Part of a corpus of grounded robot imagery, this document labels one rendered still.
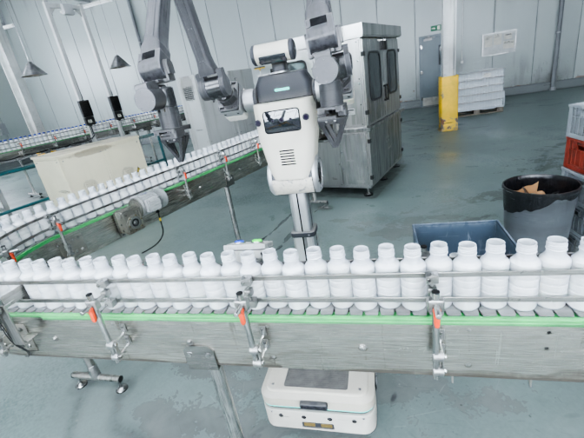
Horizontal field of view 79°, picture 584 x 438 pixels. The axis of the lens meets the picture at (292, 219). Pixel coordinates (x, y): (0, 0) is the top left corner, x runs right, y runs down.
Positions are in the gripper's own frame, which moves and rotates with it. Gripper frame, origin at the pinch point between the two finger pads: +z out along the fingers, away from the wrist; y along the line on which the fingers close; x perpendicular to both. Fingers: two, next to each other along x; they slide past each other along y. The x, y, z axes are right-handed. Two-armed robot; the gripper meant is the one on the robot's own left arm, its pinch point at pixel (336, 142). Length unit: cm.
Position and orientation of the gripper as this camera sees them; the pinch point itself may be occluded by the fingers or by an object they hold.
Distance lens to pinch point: 94.1
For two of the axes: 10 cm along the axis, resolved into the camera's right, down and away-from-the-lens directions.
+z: 1.6, 9.2, 3.5
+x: -9.6, 0.7, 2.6
